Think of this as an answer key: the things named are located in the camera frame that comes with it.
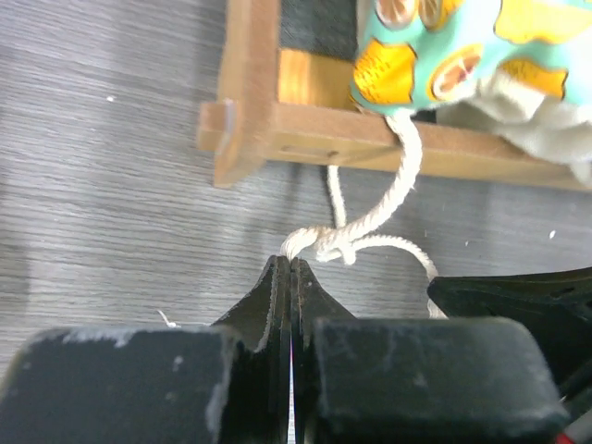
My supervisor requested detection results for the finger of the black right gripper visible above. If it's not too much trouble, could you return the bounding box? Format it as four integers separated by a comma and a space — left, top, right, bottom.
427, 268, 591, 384

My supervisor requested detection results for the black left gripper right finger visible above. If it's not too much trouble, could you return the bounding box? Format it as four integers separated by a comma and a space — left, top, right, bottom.
290, 259, 569, 443

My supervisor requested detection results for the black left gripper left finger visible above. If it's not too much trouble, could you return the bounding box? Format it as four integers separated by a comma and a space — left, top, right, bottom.
1, 256, 290, 443

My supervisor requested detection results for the lemon print pet mattress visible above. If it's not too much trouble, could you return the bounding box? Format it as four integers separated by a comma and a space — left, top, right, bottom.
281, 0, 592, 320

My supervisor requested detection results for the wooden pet bed frame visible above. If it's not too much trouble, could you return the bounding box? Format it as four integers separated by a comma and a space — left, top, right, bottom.
197, 1, 585, 191

